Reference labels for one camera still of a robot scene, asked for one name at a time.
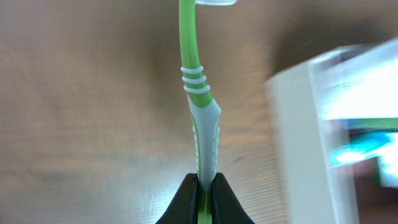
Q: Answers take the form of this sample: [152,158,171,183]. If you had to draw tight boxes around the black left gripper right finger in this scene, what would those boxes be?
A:
[211,172,254,224]

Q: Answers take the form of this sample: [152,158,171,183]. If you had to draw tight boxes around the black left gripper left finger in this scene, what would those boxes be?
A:
[156,173,199,224]

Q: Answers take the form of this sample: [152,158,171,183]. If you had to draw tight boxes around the green white toothbrush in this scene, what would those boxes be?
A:
[178,0,237,223]

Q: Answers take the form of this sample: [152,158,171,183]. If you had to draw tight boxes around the Colgate toothpaste tube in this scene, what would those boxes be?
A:
[328,132,397,168]

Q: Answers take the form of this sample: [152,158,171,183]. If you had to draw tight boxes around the white box pink interior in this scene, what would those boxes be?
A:
[268,39,397,223]

